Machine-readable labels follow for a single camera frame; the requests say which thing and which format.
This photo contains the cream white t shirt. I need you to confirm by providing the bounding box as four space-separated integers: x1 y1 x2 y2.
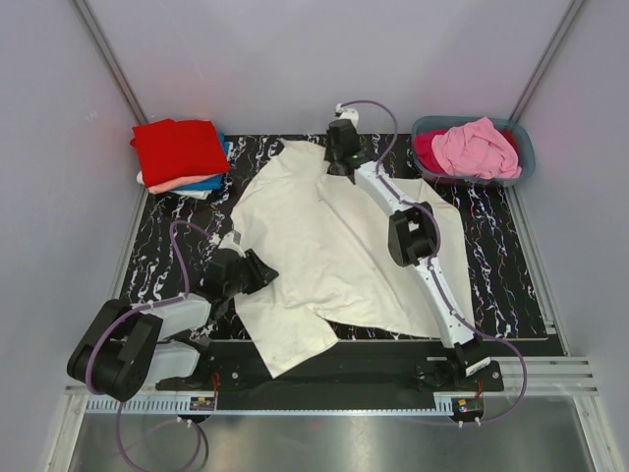
232 141 475 377

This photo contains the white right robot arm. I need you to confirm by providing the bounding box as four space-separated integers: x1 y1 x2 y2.
324 149 490 390

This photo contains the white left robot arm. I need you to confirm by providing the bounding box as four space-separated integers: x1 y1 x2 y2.
66 249 279 402

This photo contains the magenta crumpled shirt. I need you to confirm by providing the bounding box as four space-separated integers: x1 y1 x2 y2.
413 129 447 175

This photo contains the teal folded shirt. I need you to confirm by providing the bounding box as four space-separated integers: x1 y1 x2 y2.
173 133 233 192

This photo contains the red folded shirt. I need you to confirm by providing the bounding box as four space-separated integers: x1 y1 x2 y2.
130 119 230 188

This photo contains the pink crumpled shirt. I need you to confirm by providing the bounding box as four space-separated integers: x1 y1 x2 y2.
431 117 522 180

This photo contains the blue plastic laundry basket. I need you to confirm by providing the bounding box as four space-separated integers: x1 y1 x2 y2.
411 115 536 188

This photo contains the white slotted cable duct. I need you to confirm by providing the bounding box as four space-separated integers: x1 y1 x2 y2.
86 394 453 416

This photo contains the left aluminium frame post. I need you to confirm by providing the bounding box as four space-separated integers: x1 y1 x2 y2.
69 0 148 124

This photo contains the aluminium frame post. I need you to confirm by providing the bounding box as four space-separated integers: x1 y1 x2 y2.
69 0 148 124
509 0 589 122

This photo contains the right aluminium frame post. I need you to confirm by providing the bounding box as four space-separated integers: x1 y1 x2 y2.
509 0 589 122

